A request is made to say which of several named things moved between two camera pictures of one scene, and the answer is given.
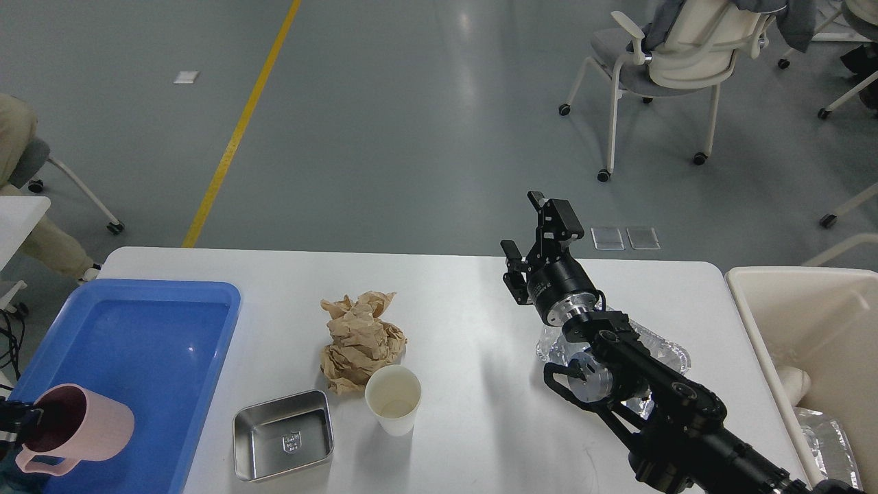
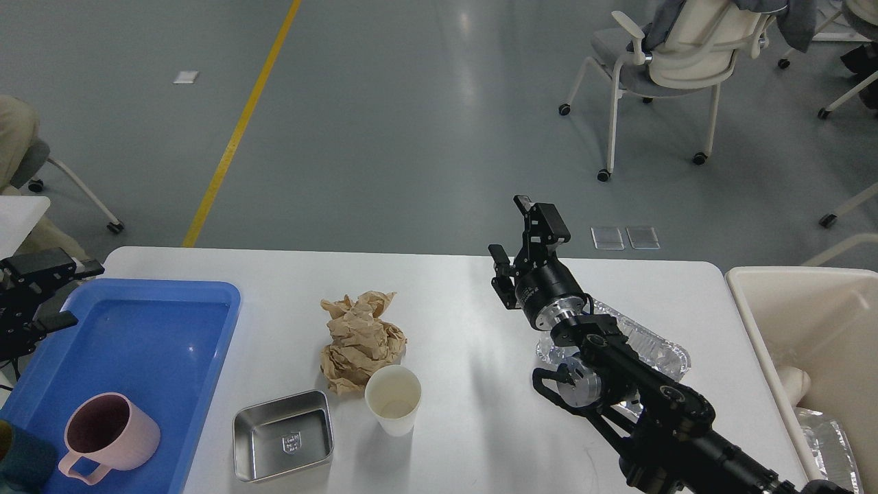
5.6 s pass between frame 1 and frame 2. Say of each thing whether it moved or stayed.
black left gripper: moved
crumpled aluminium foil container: stayed
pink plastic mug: moved
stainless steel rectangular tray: stayed
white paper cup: stayed
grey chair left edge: stayed
